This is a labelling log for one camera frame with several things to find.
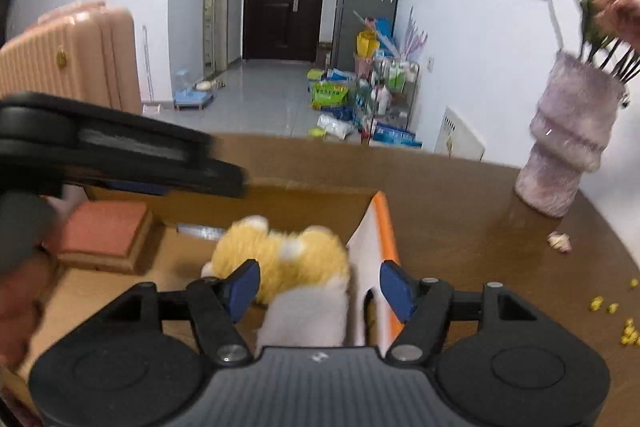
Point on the yellow bucket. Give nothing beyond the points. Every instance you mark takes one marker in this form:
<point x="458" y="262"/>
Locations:
<point x="367" y="44"/>

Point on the pale purple ribbed vase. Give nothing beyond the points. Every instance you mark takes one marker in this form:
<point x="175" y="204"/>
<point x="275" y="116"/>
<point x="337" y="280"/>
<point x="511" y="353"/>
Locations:
<point x="570" y="142"/>

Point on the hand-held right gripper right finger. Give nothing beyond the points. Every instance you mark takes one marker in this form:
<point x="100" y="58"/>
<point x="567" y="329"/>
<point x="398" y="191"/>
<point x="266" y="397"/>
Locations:
<point x="397" y="292"/>

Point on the pink ribbed suitcase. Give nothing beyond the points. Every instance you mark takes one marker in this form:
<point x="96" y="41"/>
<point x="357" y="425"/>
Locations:
<point x="75" y="57"/>

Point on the blue flat package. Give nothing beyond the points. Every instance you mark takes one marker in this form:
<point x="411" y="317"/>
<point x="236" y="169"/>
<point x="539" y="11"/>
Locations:
<point x="395" y="136"/>

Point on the person's left hand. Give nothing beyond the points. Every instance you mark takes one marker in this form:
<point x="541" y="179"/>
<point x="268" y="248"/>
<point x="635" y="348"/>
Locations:
<point x="20" y="312"/>

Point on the clear plastic wrapper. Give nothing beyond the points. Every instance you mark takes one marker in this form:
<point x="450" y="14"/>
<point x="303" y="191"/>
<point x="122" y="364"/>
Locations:
<point x="200" y="232"/>

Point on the scattered yellow crumbs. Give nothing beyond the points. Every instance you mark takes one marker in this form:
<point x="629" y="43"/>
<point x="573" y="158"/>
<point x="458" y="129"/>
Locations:
<point x="627" y="332"/>

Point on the green printed bag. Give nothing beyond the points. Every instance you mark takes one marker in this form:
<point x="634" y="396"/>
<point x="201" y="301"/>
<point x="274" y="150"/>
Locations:
<point x="330" y="96"/>

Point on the white fluffy plush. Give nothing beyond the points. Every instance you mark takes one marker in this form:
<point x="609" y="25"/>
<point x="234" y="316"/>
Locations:
<point x="305" y="317"/>

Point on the yellow plush toy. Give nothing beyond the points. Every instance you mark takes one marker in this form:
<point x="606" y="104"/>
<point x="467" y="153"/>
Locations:
<point x="300" y="262"/>

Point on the blue pet feeder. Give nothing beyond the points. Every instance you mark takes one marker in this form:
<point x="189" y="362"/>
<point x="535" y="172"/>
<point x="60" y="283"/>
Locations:
<point x="192" y="94"/>

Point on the white plastic packet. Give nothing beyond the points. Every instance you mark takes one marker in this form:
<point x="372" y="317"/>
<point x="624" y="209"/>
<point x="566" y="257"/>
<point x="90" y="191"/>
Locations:
<point x="334" y="126"/>

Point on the pink bin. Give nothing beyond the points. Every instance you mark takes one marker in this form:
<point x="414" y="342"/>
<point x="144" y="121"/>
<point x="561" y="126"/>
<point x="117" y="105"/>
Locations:
<point x="363" y="66"/>

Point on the metal storage rack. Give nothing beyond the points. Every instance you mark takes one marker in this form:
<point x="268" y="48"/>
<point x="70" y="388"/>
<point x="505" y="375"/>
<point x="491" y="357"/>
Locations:
<point x="395" y="92"/>

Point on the grey refrigerator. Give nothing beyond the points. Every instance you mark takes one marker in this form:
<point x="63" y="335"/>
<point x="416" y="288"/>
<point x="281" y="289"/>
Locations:
<point x="365" y="2"/>

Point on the orange cardboard shoe box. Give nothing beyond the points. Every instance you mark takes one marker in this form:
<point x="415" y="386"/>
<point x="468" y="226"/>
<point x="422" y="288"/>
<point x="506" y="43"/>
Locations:
<point x="175" y="257"/>

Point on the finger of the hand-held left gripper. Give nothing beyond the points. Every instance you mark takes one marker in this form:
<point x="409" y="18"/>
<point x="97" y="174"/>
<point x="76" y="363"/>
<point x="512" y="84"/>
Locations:
<point x="220" y="182"/>
<point x="197" y="139"/>

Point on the fallen dried rose petal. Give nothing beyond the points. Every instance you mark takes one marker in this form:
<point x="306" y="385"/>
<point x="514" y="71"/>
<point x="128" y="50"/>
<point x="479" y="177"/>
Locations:
<point x="559" y="242"/>

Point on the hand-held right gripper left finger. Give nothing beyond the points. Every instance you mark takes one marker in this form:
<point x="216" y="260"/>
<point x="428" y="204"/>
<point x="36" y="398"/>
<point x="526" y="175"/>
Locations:
<point x="244" y="289"/>

